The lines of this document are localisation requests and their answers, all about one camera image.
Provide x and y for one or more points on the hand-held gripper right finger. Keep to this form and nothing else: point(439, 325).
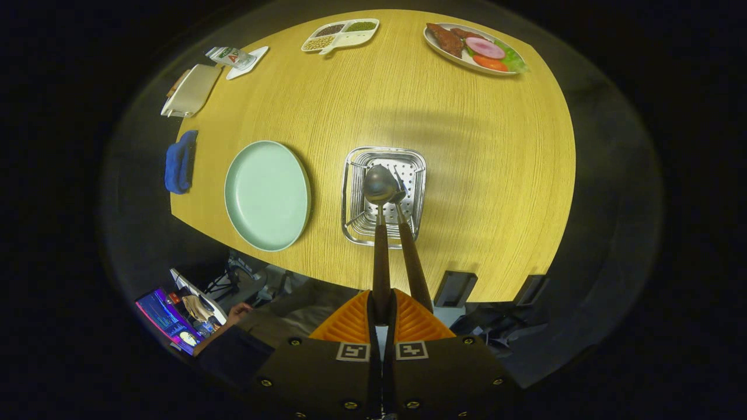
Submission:
point(391, 326)

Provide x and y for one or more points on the white side desk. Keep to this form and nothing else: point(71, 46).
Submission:
point(219, 312)

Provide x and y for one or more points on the white square coaster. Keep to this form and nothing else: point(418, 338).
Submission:
point(258, 55)

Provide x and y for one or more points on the plate of meat and vegetables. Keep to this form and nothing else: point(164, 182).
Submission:
point(467, 49)

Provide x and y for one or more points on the lit computer screen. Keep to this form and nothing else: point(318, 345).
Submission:
point(166, 318)

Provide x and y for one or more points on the blue folded towel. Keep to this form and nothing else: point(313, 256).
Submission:
point(178, 163)

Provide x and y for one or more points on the pale green plate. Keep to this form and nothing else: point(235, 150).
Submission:
point(268, 195)

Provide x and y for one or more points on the white divided bean dish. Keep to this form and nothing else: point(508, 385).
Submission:
point(350, 39)

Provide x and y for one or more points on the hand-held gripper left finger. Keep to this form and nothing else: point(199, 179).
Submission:
point(373, 326)

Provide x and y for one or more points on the small drink bottle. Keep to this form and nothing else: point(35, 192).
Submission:
point(233, 57)

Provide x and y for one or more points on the white toaster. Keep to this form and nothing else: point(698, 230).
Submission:
point(192, 90)

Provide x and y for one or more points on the toast slices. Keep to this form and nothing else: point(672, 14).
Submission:
point(177, 83)

